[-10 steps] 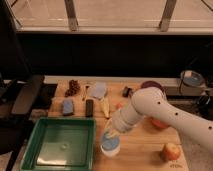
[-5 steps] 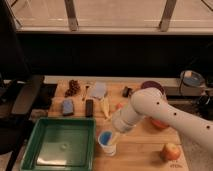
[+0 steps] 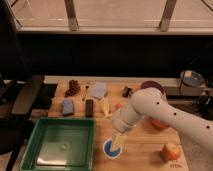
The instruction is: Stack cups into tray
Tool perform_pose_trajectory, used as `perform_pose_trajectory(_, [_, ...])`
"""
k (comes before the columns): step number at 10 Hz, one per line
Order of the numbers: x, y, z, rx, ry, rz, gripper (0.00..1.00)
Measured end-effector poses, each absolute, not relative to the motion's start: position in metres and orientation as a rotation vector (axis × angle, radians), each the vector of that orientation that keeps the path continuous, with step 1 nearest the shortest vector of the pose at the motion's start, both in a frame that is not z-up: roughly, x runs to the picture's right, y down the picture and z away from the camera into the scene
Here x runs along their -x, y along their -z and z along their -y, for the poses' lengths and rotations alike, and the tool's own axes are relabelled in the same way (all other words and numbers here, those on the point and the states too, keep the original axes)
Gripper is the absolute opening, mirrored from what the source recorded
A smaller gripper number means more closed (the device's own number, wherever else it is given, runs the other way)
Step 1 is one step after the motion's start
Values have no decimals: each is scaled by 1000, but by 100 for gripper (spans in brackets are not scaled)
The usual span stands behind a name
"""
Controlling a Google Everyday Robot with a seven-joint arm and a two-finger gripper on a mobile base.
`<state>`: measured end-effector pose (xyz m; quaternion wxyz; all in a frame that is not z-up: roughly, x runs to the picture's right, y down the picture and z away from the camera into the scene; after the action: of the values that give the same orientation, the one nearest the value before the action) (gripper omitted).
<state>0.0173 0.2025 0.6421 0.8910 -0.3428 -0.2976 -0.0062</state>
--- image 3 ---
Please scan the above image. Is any white plastic cup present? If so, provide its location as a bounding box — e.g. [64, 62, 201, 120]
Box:
[101, 137, 125, 160]

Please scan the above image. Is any blue plastic cup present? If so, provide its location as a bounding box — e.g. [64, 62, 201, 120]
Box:
[102, 138, 123, 157]

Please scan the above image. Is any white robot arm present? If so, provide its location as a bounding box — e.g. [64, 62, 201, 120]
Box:
[112, 87, 213, 153]

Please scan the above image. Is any green plastic tray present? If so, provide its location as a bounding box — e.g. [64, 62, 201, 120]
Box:
[20, 118, 96, 171]

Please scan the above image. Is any orange carrot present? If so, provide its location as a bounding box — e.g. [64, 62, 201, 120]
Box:
[116, 103, 123, 110]

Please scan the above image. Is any yellow banana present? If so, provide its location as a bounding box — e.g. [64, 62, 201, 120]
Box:
[100, 97, 112, 118]

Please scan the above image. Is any red bowl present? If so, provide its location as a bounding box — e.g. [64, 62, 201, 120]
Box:
[149, 118, 168, 129]

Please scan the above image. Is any black rectangular block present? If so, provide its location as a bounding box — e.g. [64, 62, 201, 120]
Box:
[85, 99, 94, 117]

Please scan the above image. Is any red apple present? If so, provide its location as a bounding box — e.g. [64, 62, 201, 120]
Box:
[161, 143, 181, 162]

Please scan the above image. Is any blue sponge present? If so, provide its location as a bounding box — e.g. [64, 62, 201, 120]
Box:
[62, 99, 74, 116]

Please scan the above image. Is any purple plate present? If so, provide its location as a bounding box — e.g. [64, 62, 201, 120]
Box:
[141, 81, 165, 94]

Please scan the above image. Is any brown grape bunch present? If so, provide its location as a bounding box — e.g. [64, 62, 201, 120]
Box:
[65, 80, 80, 97]

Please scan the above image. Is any grey round dish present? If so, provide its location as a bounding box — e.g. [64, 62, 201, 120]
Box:
[180, 70, 204, 87]

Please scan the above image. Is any black chair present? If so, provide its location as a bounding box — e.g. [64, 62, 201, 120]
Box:
[0, 75, 44, 171]

